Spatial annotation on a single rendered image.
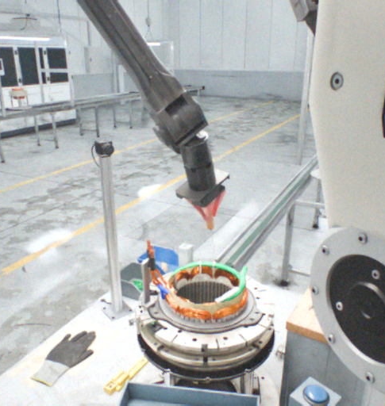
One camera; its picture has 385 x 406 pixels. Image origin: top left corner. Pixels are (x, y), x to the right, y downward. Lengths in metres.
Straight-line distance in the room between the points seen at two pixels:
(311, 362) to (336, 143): 0.74
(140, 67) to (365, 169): 0.43
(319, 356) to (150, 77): 0.71
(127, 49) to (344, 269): 0.46
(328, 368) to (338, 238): 0.65
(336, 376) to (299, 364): 0.09
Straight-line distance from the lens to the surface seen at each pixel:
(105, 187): 1.25
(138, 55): 0.66
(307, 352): 1.00
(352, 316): 0.40
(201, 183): 0.75
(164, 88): 0.66
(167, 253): 1.71
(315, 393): 0.84
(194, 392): 0.79
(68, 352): 1.31
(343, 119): 0.32
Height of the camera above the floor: 1.64
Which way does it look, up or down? 21 degrees down
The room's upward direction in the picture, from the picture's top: straight up
